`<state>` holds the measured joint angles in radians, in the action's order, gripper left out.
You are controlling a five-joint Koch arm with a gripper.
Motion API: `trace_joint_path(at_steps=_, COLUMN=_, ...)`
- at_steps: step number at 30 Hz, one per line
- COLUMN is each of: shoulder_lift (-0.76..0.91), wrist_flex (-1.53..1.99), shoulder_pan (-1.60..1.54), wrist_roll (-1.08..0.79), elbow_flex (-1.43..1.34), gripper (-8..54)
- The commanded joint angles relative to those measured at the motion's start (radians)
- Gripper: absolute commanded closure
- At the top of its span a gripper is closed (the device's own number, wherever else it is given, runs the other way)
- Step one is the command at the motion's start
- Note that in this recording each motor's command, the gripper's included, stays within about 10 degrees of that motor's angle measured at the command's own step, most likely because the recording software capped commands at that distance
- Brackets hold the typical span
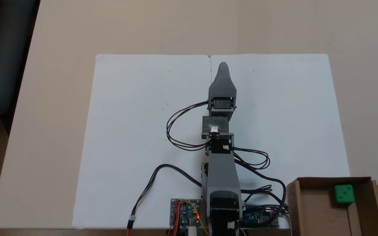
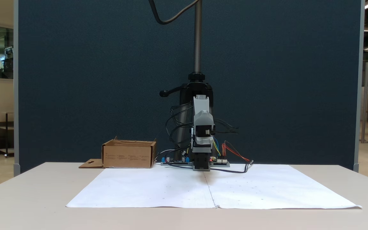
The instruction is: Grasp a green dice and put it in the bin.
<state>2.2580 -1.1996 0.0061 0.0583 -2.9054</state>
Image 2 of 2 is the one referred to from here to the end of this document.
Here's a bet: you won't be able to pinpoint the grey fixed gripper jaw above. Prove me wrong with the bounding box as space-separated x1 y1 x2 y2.
193 95 215 126

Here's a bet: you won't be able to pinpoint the blue circuit board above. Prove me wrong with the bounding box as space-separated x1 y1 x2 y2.
160 155 191 166

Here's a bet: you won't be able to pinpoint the brown cardboard box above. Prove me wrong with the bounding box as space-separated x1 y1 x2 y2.
79 137 157 169

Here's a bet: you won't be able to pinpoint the white paper sheet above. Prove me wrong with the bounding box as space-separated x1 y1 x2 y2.
204 164 362 210
66 166 216 209

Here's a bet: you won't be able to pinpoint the dark blue partition panel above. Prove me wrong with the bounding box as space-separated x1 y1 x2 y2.
13 0 365 177

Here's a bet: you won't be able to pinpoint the dark shelf cart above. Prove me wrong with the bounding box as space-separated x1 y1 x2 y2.
0 112 14 158

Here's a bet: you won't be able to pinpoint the black gripper motor cable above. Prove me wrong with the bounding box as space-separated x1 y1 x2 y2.
213 118 239 134

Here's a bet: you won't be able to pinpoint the orange jumper wires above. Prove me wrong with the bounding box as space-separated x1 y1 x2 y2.
221 141 251 162

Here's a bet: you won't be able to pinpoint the black wrist motor cable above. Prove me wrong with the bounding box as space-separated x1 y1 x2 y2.
170 103 194 128

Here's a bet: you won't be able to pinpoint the black elbow motor cable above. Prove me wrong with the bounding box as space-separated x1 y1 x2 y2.
165 118 193 154

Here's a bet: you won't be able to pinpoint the green circuit board with wires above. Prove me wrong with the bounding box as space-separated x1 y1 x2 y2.
210 156 231 168

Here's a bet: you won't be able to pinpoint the black cable with white connector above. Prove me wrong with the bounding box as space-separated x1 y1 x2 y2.
210 160 255 174

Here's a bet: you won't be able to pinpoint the black camera stand pole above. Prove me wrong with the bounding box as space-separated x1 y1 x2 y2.
159 0 214 147

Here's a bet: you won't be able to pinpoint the black camera cable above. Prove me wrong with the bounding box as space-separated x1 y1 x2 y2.
148 0 201 25

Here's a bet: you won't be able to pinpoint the framed wall window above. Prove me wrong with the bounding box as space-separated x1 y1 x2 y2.
0 22 14 83

